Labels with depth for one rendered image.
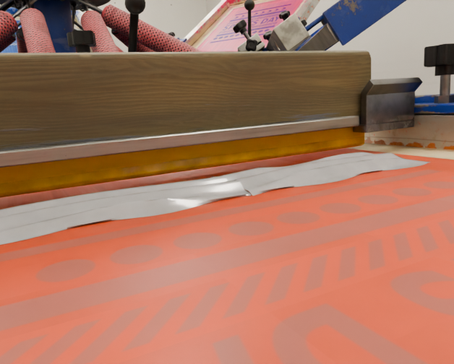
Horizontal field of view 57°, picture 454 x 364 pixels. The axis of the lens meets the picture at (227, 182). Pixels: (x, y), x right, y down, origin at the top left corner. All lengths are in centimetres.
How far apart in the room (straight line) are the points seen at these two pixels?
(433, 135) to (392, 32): 239
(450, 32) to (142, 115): 237
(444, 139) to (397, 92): 7
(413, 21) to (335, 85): 235
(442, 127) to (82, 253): 38
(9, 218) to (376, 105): 35
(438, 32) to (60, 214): 251
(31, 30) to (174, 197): 72
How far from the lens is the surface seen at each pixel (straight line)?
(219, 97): 36
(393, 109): 47
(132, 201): 27
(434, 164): 39
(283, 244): 19
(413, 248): 19
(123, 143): 32
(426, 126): 49
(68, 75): 33
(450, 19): 263
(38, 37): 93
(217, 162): 37
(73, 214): 25
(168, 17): 486
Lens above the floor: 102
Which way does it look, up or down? 11 degrees down
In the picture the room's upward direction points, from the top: 4 degrees counter-clockwise
